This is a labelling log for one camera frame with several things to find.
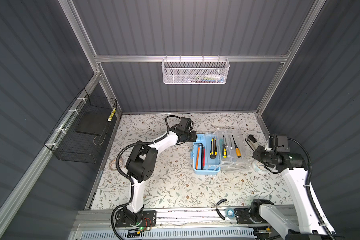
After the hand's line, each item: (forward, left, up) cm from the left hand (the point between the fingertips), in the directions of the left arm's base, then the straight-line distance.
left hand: (195, 136), depth 96 cm
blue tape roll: (-43, -11, -7) cm, 45 cm away
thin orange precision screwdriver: (-11, -1, -8) cm, 14 cm away
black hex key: (-9, -3, -8) cm, 12 cm away
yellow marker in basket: (+2, +48, +19) cm, 52 cm away
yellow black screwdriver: (-15, -14, +6) cm, 21 cm away
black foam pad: (-3, +55, +20) cm, 58 cm away
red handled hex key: (-11, -5, -7) cm, 14 cm away
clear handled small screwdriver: (-13, -19, +5) cm, 23 cm away
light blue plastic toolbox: (-14, -12, +6) cm, 19 cm away
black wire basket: (-10, +60, +18) cm, 64 cm away
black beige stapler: (-3, -38, -4) cm, 38 cm away
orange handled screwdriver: (-15, -22, +6) cm, 27 cm away
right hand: (-21, -30, +10) cm, 38 cm away
